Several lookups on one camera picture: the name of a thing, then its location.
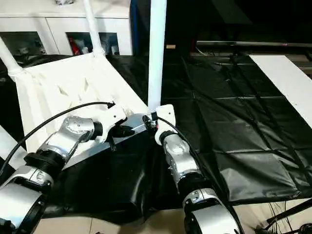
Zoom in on white plastic table leg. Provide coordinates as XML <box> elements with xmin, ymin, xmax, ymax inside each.
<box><xmin>0</xmin><ymin>36</ymin><xmax>25</xmax><ymax>75</ymax></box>
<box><xmin>147</xmin><ymin>0</ymin><xmax>168</xmax><ymax>110</ymax></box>
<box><xmin>82</xmin><ymin>0</ymin><xmax>107</xmax><ymax>58</ymax></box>
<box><xmin>0</xmin><ymin>125</ymin><xmax>26</xmax><ymax>170</ymax></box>

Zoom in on white plastic table top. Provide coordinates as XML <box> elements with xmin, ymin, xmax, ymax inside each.
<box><xmin>8</xmin><ymin>52</ymin><xmax>156</xmax><ymax>170</ymax></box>

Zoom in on white printed jar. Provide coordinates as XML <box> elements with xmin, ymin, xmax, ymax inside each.
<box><xmin>101</xmin><ymin>36</ymin><xmax>112</xmax><ymax>56</ymax></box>

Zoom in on black mat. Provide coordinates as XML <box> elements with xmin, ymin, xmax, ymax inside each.
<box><xmin>0</xmin><ymin>52</ymin><xmax>312</xmax><ymax>224</ymax></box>

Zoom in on red bottle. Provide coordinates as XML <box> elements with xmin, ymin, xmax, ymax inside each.
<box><xmin>70</xmin><ymin>36</ymin><xmax>80</xmax><ymax>56</ymax></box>

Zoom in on dark tall cabinet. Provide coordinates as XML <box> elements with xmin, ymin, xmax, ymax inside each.
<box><xmin>130</xmin><ymin>0</ymin><xmax>198</xmax><ymax>57</ymax></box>

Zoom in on white sideboard cabinet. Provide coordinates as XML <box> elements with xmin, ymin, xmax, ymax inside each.
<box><xmin>0</xmin><ymin>0</ymin><xmax>134</xmax><ymax>56</ymax></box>

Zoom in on white flat board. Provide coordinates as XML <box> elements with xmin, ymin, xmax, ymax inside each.
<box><xmin>248</xmin><ymin>55</ymin><xmax>312</xmax><ymax>122</ymax></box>

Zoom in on black metal stand bar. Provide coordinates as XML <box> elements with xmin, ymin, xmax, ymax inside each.
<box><xmin>267</xmin><ymin>198</ymin><xmax>312</xmax><ymax>224</ymax></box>

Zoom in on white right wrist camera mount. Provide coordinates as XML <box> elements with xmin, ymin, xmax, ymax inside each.
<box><xmin>154</xmin><ymin>104</ymin><xmax>176</xmax><ymax>144</ymax></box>

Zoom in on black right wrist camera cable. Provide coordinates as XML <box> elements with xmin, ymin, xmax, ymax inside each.
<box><xmin>151</xmin><ymin>112</ymin><xmax>246</xmax><ymax>234</ymax></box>

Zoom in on black metal rail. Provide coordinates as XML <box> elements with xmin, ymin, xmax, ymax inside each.
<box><xmin>196</xmin><ymin>40</ymin><xmax>312</xmax><ymax>48</ymax></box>

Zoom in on thin black loose wires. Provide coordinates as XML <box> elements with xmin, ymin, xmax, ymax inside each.
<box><xmin>255</xmin><ymin>199</ymin><xmax>312</xmax><ymax>234</ymax></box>

